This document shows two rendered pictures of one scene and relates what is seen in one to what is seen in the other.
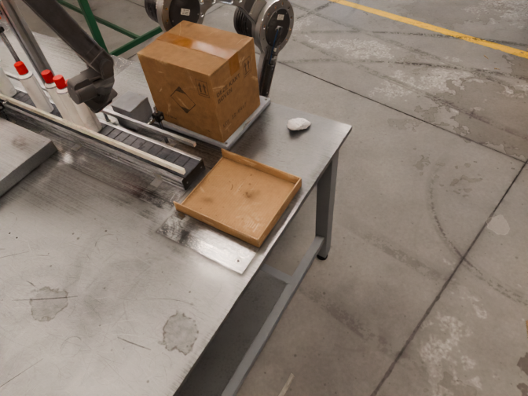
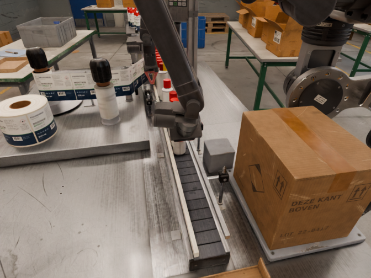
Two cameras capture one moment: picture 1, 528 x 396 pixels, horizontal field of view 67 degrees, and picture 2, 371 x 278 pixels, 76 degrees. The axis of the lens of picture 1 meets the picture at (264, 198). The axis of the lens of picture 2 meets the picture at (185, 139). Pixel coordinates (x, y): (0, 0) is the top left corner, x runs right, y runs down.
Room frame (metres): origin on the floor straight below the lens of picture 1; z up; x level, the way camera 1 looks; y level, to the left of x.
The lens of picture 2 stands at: (0.63, 0.04, 1.47)
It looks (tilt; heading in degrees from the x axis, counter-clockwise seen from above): 35 degrees down; 42
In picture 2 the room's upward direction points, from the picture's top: straight up
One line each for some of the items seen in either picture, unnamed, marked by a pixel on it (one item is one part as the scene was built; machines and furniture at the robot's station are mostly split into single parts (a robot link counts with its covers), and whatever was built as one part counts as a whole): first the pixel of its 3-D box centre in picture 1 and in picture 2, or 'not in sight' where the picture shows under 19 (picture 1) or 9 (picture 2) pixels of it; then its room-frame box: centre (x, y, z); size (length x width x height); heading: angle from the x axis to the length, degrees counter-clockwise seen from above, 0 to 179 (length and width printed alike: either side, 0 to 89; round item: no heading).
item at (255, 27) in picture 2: not in sight; (261, 19); (3.86, 1.64, 0.97); 0.45 x 0.38 x 0.37; 136
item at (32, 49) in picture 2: not in sight; (43, 76); (1.02, 1.38, 1.04); 0.09 x 0.09 x 0.29
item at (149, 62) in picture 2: not in sight; (150, 60); (1.37, 0.95, 1.13); 0.10 x 0.07 x 0.07; 53
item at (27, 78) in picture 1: (33, 88); (168, 100); (1.33, 0.79, 0.98); 0.05 x 0.05 x 0.20
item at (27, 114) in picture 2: not in sight; (26, 119); (0.83, 1.14, 0.95); 0.20 x 0.20 x 0.14
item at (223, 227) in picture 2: (76, 100); (183, 123); (1.26, 0.63, 0.96); 1.07 x 0.01 x 0.01; 54
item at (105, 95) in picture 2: not in sight; (105, 92); (1.13, 0.98, 1.03); 0.09 x 0.09 x 0.30
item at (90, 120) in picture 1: (83, 106); (178, 130); (1.18, 0.57, 0.98); 0.05 x 0.05 x 0.20
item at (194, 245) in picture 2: (67, 122); (166, 134); (1.20, 0.67, 0.91); 1.07 x 0.01 x 0.02; 54
